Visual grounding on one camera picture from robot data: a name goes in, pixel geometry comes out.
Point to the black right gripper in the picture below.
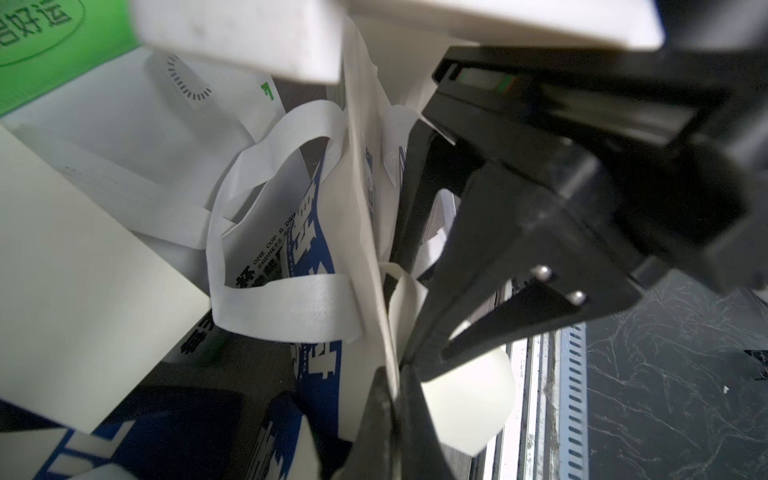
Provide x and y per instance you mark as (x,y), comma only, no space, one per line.
(592,160)

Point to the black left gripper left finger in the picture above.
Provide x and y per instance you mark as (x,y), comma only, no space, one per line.
(372,454)

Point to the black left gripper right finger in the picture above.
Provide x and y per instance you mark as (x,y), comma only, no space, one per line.
(421,454)

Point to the white paper receipt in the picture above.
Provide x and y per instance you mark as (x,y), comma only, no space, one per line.
(470,404)

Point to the blue white front left bag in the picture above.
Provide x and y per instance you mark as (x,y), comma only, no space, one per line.
(197,416)

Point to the blue white bag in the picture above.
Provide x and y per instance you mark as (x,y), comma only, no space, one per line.
(297,236)
(197,416)

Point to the blue white front right bag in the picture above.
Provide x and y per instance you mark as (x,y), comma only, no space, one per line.
(297,236)

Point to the green white middle bag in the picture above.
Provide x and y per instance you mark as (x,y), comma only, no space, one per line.
(148,135)

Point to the white receipt on left bag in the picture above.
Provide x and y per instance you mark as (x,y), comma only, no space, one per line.
(87,309)

